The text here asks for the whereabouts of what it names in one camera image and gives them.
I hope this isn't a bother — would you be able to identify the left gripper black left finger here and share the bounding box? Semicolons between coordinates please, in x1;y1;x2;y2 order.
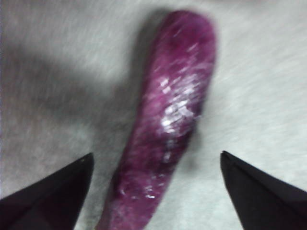
0;152;94;230

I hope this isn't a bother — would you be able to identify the purple eggplant with green stem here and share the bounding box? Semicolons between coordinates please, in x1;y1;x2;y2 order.
95;9;218;230

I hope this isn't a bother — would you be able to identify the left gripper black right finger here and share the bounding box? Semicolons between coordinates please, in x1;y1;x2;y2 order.
220;150;307;230

